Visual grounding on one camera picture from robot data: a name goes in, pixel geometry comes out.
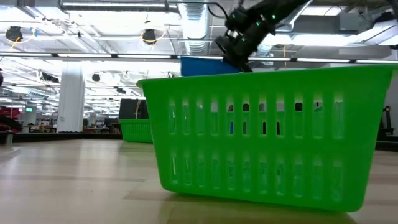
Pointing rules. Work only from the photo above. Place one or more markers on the blue plastic basket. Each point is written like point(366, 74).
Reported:
point(202, 67)

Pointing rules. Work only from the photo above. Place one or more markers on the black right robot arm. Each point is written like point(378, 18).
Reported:
point(280, 9)

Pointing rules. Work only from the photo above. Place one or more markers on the large green plastic basket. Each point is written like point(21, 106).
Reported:
point(217, 88)

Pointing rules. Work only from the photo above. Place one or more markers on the bright ceiling light panel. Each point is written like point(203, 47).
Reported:
point(317, 40)

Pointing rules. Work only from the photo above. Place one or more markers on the black hanging ceiling reel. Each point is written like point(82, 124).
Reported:
point(149, 36)
point(14, 33)

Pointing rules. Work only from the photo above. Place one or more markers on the black monitor screen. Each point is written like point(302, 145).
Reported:
point(132, 109)

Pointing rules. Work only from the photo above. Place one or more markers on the green plastic slotted basket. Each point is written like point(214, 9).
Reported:
point(135, 132)

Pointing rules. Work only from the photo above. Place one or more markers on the overhead light bar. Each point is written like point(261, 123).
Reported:
point(93, 56)

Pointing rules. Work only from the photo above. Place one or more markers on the black stand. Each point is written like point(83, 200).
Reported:
point(386, 123)

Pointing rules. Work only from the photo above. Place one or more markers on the white square pillar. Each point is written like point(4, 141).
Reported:
point(71, 99)

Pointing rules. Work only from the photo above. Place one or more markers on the green lit sign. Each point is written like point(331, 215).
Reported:
point(29, 109)

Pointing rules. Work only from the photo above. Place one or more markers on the red and black machine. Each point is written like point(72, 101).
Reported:
point(11, 119)

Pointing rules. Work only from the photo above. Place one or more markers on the round silver ceiling duct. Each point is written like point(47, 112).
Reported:
point(196, 28)

